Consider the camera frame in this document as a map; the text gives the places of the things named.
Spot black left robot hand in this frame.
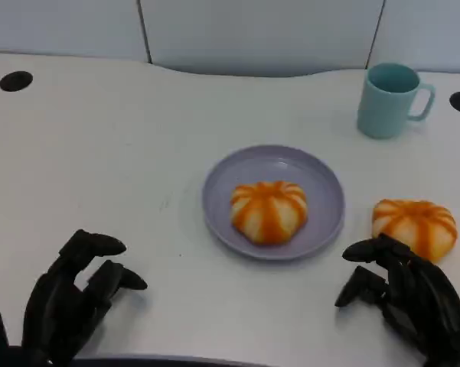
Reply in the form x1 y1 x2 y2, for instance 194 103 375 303
21 229 148 367

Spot pale green mug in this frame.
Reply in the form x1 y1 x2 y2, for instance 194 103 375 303
356 63 436 140

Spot orange and white bread roll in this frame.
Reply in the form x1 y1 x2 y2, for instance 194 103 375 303
229 180 309 246
371 198 458 265

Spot dark robot torso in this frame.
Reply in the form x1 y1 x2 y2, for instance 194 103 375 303
72 355 269 367

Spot lilac plate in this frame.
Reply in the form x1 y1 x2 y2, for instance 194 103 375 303
201 144 346 261

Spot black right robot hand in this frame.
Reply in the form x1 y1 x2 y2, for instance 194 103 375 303
334 232 460 367

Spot grey partition panel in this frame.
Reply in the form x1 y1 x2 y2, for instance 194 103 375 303
137 0 386 77
0 0 153 64
367 0 460 73

